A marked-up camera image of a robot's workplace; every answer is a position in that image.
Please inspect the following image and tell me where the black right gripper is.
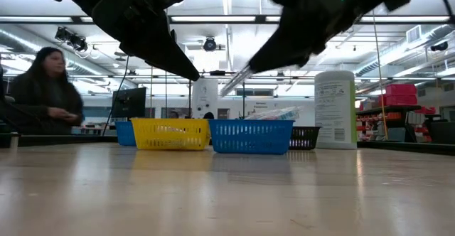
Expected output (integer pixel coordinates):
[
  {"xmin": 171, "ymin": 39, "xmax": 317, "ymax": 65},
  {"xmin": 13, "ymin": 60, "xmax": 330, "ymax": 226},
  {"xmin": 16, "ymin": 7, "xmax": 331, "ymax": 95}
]
[{"xmin": 247, "ymin": 0, "xmax": 360, "ymax": 75}]

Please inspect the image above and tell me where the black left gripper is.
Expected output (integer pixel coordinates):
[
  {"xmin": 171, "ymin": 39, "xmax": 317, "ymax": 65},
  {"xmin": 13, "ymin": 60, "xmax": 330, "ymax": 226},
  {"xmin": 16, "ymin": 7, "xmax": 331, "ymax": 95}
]
[{"xmin": 91, "ymin": 0, "xmax": 201, "ymax": 82}]

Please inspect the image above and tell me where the clear packaged toothbrush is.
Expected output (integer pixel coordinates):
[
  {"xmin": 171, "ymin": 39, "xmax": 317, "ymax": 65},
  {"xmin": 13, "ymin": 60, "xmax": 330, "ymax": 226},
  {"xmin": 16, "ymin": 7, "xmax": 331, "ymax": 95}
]
[
  {"xmin": 245, "ymin": 108, "xmax": 285, "ymax": 121},
  {"xmin": 273, "ymin": 106, "xmax": 303, "ymax": 121}
]

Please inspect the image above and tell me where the black computer monitor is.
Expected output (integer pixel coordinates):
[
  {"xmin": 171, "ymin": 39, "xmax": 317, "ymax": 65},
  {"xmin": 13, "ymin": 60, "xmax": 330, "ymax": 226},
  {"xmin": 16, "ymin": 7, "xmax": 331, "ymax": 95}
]
[{"xmin": 111, "ymin": 87, "xmax": 147, "ymax": 119}]

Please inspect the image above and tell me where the white column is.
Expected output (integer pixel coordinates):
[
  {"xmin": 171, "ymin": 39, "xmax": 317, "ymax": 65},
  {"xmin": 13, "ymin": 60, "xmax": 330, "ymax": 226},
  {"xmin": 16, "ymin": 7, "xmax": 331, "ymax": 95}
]
[{"xmin": 191, "ymin": 77, "xmax": 220, "ymax": 120}]

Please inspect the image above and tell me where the white wipes canister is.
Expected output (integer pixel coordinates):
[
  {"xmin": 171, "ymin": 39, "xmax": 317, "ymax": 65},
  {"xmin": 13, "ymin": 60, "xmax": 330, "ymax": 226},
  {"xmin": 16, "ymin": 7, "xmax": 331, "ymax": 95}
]
[{"xmin": 314, "ymin": 70, "xmax": 358, "ymax": 150}]

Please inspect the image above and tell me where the yellow slotted plastic basket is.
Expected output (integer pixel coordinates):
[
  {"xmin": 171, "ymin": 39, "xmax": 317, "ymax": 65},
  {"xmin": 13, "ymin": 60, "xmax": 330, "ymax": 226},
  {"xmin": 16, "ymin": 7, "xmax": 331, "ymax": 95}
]
[{"xmin": 130, "ymin": 118, "xmax": 211, "ymax": 151}]

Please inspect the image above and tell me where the black slotted plastic basket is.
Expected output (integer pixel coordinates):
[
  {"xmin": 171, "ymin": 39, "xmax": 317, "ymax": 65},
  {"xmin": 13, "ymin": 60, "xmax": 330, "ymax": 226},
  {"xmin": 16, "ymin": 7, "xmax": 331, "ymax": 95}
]
[{"xmin": 288, "ymin": 126, "xmax": 321, "ymax": 151}]

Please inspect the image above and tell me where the large blue slotted basket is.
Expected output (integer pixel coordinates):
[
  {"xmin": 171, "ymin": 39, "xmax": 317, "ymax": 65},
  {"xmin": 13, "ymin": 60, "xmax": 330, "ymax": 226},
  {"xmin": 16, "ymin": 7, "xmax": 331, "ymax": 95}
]
[{"xmin": 208, "ymin": 119, "xmax": 296, "ymax": 155}]

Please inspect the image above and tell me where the small blue slotted basket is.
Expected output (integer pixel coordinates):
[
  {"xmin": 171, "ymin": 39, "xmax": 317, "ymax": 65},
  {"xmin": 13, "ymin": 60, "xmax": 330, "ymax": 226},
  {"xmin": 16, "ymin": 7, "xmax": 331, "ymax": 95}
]
[{"xmin": 114, "ymin": 121, "xmax": 137, "ymax": 147}]

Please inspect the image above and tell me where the dark storage shelf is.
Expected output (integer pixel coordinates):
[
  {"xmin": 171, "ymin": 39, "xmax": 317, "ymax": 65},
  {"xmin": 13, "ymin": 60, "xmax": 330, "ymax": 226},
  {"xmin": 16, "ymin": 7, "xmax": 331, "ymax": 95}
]
[{"xmin": 355, "ymin": 104, "xmax": 424, "ymax": 143}]

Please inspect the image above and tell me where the red plastic bin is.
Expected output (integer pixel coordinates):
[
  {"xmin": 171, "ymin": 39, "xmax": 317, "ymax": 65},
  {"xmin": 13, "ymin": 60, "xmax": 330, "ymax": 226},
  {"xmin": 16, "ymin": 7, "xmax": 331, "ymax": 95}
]
[
  {"xmin": 385, "ymin": 83, "xmax": 417, "ymax": 97},
  {"xmin": 378, "ymin": 94, "xmax": 419, "ymax": 107}
]

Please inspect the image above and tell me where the black ceiling camera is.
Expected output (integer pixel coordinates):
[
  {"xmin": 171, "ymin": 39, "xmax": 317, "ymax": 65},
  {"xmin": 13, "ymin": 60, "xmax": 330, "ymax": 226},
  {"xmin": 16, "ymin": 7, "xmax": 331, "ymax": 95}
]
[
  {"xmin": 54, "ymin": 26, "xmax": 89, "ymax": 53},
  {"xmin": 429, "ymin": 41, "xmax": 449, "ymax": 52},
  {"xmin": 203, "ymin": 36, "xmax": 218, "ymax": 53}
]

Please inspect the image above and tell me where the black hanging cable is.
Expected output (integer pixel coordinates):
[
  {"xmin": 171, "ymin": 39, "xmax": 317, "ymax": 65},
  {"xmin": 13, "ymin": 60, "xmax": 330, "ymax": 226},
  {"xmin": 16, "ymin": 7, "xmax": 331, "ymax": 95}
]
[{"xmin": 102, "ymin": 54, "xmax": 131, "ymax": 136}]

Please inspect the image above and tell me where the yellow hanging cord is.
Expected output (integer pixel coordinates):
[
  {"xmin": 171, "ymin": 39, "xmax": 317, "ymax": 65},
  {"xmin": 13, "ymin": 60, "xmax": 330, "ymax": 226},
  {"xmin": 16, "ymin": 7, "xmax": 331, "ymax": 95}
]
[{"xmin": 371, "ymin": 10, "xmax": 389, "ymax": 141}]

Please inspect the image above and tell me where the black aluminium table frame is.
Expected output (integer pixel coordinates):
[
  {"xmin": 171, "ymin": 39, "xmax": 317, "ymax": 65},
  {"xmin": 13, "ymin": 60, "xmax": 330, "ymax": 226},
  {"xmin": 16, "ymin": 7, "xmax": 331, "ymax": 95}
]
[{"xmin": 0, "ymin": 14, "xmax": 455, "ymax": 156}]

